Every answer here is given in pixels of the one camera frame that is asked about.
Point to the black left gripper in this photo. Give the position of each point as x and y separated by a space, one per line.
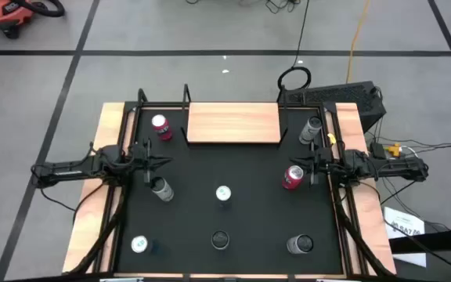
137 160

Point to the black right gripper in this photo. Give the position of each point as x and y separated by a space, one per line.
324 162

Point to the red soda can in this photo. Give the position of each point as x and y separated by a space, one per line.
162 129
292 178

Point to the silver can with dark top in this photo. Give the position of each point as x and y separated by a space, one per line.
163 191
220 239
299 244

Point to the silver can with orange print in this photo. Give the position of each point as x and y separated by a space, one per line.
309 131

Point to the teal can with white top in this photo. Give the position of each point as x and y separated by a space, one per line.
139 244
223 193

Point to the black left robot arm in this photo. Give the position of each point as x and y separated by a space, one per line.
73 168

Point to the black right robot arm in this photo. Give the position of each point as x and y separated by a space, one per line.
390 167

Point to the wooden shelf with black brackets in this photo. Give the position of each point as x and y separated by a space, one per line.
233 123

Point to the black power adapter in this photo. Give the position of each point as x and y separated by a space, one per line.
377 150

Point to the black table mat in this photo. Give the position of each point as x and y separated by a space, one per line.
257 219

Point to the black computer case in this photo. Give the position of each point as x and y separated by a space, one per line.
351 96

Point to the yellow plug connector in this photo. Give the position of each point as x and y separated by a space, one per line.
394 149

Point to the white paper sign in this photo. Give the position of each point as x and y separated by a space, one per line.
399 217

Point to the black beam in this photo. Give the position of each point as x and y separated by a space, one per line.
437 241

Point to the black metal table frame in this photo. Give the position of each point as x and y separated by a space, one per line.
163 105

